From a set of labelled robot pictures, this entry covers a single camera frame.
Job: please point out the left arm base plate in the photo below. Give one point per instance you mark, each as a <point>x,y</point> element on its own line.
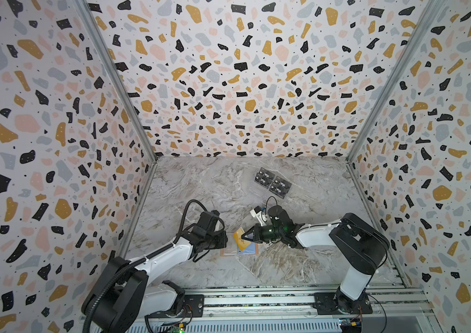
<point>185,307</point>

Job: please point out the black card top right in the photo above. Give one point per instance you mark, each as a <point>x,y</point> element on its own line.
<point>280,187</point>

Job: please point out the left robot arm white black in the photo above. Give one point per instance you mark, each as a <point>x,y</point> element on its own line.
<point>124,290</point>

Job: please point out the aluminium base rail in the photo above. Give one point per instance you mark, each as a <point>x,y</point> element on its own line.
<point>387,308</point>

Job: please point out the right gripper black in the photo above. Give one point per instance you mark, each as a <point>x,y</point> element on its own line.
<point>257,231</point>

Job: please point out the clear acrylic card tray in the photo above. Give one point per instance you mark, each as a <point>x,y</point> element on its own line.
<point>258,190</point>

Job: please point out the pink leather card holder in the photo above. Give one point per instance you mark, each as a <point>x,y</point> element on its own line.
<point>236,246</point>

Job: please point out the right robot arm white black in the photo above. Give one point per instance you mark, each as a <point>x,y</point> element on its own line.
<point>365,249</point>

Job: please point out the black card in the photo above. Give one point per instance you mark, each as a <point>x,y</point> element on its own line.
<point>280,187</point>
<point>264,177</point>

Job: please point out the black card top left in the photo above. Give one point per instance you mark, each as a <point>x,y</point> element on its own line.
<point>264,177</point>

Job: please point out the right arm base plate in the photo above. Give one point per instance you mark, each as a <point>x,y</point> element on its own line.
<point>336,303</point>

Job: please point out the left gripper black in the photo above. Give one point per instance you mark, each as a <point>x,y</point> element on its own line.
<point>223,243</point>

